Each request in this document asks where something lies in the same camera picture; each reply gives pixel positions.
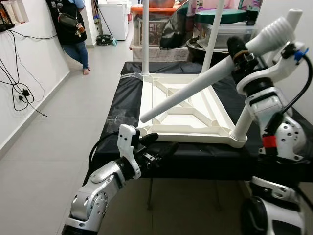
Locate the steel cooking pot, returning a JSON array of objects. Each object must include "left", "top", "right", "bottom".
[{"left": 147, "top": 0, "right": 177, "bottom": 8}]

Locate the black rack of jars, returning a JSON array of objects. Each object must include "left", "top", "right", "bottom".
[{"left": 0, "top": 2, "right": 15, "bottom": 32}]

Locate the green pot lid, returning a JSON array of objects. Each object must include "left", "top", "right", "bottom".
[{"left": 196, "top": 9, "right": 247, "bottom": 25}]

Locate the black wok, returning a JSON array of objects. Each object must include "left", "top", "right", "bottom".
[{"left": 186, "top": 37, "right": 230, "bottom": 62}]

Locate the clear tape cross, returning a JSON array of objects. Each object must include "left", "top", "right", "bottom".
[{"left": 105, "top": 114, "right": 129, "bottom": 126}]

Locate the person in black apron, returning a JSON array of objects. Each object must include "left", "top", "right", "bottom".
[{"left": 46, "top": 0, "right": 91, "bottom": 76}]

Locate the black crossbody bag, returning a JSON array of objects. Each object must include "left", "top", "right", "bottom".
[{"left": 58, "top": 12, "right": 86, "bottom": 37}]

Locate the shiny black bag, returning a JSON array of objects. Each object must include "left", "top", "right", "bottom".
[{"left": 160, "top": 4, "right": 194, "bottom": 49}]

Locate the clear plastic storage container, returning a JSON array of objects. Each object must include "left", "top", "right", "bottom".
[{"left": 205, "top": 23, "right": 257, "bottom": 49}]

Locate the yellow rubber band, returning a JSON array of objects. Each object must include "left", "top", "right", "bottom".
[{"left": 233, "top": 49, "right": 249, "bottom": 62}]

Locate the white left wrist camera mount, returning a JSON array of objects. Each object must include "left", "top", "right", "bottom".
[{"left": 117, "top": 125, "right": 142, "bottom": 179}]

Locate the clear tape strip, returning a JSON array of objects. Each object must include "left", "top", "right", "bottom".
[{"left": 121, "top": 72, "right": 143, "bottom": 80}]

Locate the black coiled hose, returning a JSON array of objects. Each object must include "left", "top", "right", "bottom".
[{"left": 95, "top": 34, "right": 115, "bottom": 46}]

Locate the orange-lidded storage box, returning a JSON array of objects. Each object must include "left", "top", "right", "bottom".
[{"left": 131, "top": 5, "right": 177, "bottom": 47}]

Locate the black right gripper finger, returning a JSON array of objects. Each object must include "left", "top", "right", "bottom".
[{"left": 226, "top": 36, "right": 250, "bottom": 62}]

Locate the black tablecloth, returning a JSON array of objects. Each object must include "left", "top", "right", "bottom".
[{"left": 86, "top": 61, "right": 313, "bottom": 182}]

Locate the white chest freezer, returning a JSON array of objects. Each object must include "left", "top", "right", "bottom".
[{"left": 98, "top": 0, "right": 130, "bottom": 40}]

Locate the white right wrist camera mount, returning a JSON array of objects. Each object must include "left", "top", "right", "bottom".
[{"left": 237, "top": 42, "right": 309, "bottom": 96}]

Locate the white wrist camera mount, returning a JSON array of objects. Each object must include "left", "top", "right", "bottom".
[
  {"left": 117, "top": 125, "right": 142, "bottom": 179},
  {"left": 237, "top": 42, "right": 309, "bottom": 96}
]

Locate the framed picture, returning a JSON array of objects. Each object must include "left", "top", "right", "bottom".
[{"left": 245, "top": 0, "right": 263, "bottom": 25}]

